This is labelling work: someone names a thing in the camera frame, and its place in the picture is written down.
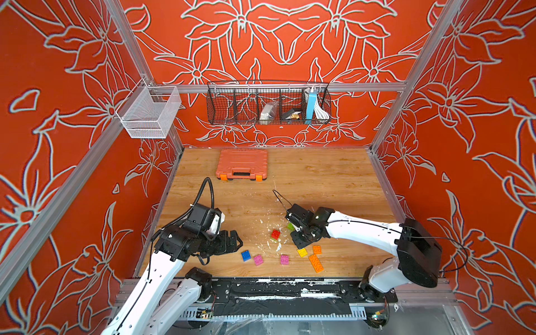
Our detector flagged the black wire wall basket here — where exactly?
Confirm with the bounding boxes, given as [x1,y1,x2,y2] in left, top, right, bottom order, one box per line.
[207,80,332,126]

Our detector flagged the clear plastic bag in basket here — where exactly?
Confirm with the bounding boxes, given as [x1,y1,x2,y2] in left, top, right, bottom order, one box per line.
[259,101,279,125]

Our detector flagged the blue lego brick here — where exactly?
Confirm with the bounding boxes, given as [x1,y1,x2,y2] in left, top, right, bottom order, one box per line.
[241,250,251,262]

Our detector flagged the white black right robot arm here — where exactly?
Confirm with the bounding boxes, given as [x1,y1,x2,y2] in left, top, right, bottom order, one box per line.
[286,204,446,302]

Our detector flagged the pink lego brick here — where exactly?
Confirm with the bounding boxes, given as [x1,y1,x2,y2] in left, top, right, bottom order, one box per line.
[280,255,290,265]
[253,255,264,266]

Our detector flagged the yellow lego brick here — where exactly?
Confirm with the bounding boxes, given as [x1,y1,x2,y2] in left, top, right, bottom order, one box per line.
[297,248,308,258]

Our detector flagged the black small item in basket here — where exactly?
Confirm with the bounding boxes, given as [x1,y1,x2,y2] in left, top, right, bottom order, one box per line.
[281,108,302,121]

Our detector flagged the long orange lego brick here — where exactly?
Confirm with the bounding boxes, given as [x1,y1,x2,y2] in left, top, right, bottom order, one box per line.
[308,254,324,273]

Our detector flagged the pink lego brick left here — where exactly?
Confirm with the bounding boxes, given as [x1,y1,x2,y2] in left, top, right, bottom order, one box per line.
[253,255,264,266]

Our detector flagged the red lego brick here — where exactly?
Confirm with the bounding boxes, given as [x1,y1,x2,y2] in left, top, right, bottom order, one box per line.
[270,229,281,241]

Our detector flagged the orange plastic tool case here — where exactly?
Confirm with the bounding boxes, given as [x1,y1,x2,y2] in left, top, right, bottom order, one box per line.
[216,149,268,181]

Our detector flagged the white cables in basket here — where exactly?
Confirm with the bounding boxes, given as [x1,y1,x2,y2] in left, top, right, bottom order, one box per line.
[315,98,331,124]

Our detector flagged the white wire wall basket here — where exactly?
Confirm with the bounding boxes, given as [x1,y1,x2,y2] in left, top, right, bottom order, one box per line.
[117,86,181,139]

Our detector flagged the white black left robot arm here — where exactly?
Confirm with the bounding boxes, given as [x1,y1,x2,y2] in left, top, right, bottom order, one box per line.
[103,177,243,334]

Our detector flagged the pink lego brick right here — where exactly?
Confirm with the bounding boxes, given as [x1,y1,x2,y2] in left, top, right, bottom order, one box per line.
[280,255,290,265]

